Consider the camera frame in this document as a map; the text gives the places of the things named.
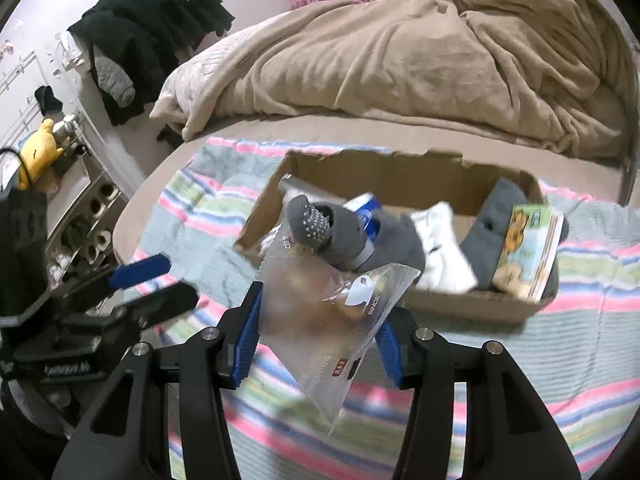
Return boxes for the dark grey grip sock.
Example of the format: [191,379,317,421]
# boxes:
[285,195,425,273]

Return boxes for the open cardboard box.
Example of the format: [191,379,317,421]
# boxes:
[235,150,566,323]

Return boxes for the blue tissue pack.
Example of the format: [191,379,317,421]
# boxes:
[344,193,382,242]

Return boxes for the white floral quilt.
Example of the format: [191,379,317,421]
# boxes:
[150,11,290,142]

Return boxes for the white socks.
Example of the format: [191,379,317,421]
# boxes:
[410,202,478,294]

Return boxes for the pile of black clothes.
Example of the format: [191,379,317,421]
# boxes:
[68,0,234,127]

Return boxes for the striped colourful towel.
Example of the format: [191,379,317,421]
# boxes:
[127,135,640,480]

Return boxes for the cartoon tissue pack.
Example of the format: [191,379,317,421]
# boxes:
[491,204,564,302]

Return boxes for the grey knitted gloves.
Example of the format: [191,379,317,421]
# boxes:
[458,176,571,302]

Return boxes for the beige fleece blanket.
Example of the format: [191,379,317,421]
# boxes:
[203,0,638,158]

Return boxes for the yellow plush toy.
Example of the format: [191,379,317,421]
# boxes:
[18,118,63,190]

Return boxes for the clear plastic zip bag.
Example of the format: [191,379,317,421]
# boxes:
[257,222,419,424]

